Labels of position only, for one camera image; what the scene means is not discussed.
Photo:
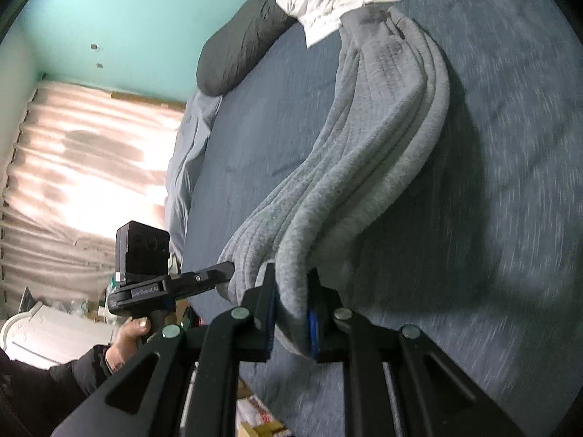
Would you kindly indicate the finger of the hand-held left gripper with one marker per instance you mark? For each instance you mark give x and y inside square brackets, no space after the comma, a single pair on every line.
[216,275]

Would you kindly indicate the dark grey long pillow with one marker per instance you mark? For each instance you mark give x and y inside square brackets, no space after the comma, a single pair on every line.
[246,41]

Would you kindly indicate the grey fleece pants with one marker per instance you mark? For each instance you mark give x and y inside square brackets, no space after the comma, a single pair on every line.
[378,145]

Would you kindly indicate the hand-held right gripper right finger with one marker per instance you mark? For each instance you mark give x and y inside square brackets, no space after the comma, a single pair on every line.
[312,327]

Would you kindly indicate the wooden window frame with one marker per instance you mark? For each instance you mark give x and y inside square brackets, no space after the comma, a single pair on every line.
[150,99]

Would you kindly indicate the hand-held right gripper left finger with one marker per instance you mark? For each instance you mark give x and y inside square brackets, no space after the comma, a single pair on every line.
[269,309]

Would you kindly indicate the person's left hand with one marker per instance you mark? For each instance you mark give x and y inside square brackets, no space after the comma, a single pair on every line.
[130,337]

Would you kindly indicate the light grey blanket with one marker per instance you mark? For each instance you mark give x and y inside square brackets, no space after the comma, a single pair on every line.
[191,154]

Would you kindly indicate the person's left forearm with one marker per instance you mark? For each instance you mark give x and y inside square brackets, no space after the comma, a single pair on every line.
[54,387]

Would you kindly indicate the blue patterned bedspread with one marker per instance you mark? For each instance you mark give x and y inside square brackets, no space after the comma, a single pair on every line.
[501,168]

